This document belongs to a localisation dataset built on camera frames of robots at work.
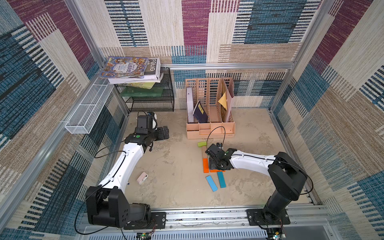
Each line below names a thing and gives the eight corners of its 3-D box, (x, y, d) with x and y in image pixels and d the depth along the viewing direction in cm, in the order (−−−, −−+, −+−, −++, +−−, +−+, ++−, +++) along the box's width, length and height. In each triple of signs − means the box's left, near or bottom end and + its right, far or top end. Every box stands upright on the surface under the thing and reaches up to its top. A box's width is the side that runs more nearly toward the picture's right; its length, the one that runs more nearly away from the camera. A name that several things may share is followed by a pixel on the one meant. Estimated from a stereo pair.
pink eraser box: (136, 182, 87) (134, 180, 85) (144, 173, 91) (142, 170, 88) (141, 185, 86) (139, 183, 83) (148, 176, 90) (147, 173, 87)
